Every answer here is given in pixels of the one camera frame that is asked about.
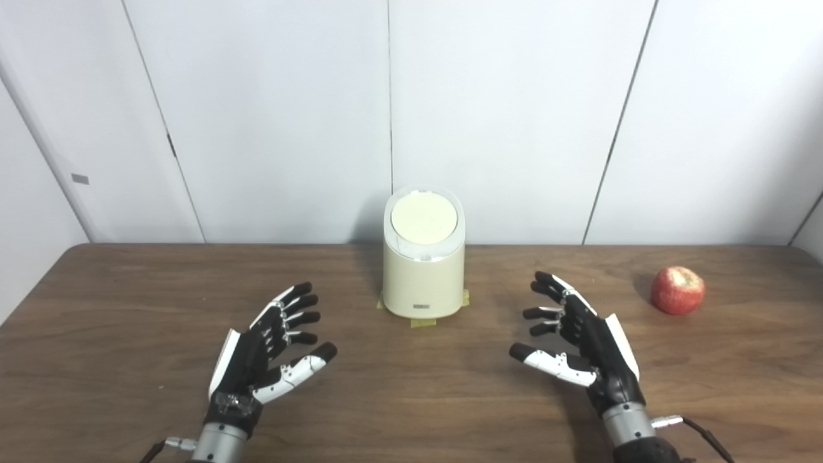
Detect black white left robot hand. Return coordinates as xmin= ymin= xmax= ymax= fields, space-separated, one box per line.
xmin=208 ymin=282 xmax=338 ymax=428

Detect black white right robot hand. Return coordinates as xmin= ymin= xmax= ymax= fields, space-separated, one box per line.
xmin=509 ymin=271 xmax=646 ymax=419

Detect red apple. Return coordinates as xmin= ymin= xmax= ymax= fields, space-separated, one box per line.
xmin=650 ymin=266 xmax=706 ymax=316

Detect cream round bin lid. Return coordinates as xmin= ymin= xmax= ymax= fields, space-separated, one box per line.
xmin=390 ymin=191 xmax=458 ymax=245

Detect cream-colored cylindrical bin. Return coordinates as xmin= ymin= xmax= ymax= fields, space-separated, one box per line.
xmin=382 ymin=186 xmax=466 ymax=319

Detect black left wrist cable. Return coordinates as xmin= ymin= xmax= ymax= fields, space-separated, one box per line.
xmin=138 ymin=437 xmax=197 ymax=463

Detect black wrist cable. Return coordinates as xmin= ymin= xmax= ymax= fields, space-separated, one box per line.
xmin=138 ymin=437 xmax=197 ymax=463
xmin=651 ymin=415 xmax=735 ymax=463

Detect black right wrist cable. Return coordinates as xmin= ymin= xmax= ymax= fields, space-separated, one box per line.
xmin=651 ymin=415 xmax=735 ymax=463

